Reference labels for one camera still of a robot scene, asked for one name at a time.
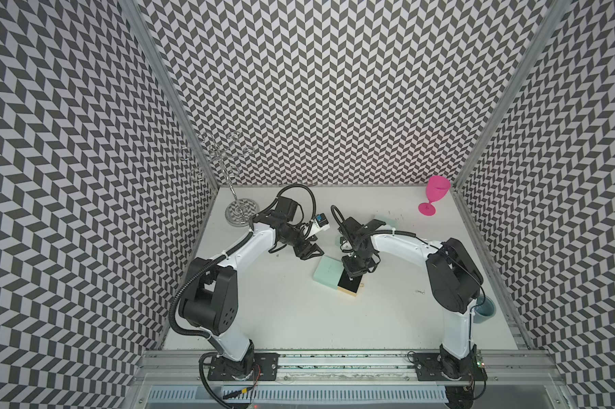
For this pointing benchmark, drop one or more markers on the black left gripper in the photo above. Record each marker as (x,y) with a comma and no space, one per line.
(306,248)

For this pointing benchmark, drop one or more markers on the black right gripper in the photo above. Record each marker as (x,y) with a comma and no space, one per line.
(353,269)

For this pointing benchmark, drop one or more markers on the mint drawer-style jewelry box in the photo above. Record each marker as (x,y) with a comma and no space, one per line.
(388,222)

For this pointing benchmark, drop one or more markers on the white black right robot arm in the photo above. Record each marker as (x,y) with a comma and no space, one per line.
(455,281)

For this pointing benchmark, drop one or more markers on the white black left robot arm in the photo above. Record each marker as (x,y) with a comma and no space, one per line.
(207,303)

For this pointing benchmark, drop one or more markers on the pink plastic wine glass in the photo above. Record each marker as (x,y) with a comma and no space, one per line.
(436,189)

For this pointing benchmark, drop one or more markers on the grey-blue small bowl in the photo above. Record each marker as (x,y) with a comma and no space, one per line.
(484,310)

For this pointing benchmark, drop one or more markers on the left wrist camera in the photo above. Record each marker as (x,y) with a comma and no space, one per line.
(319,224)

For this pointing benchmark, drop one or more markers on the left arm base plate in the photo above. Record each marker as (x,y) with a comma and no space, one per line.
(257,366)

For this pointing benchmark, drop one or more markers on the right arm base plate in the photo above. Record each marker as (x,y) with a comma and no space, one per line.
(448,368)

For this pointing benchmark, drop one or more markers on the aluminium front rail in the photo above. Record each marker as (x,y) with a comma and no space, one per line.
(351,378)

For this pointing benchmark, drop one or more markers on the aluminium right corner post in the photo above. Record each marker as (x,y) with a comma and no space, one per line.
(529,59)

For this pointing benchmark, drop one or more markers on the aluminium corner post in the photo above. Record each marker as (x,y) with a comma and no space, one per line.
(131,13)
(529,59)

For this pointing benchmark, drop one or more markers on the aluminium left corner post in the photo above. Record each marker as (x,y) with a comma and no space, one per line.
(131,13)

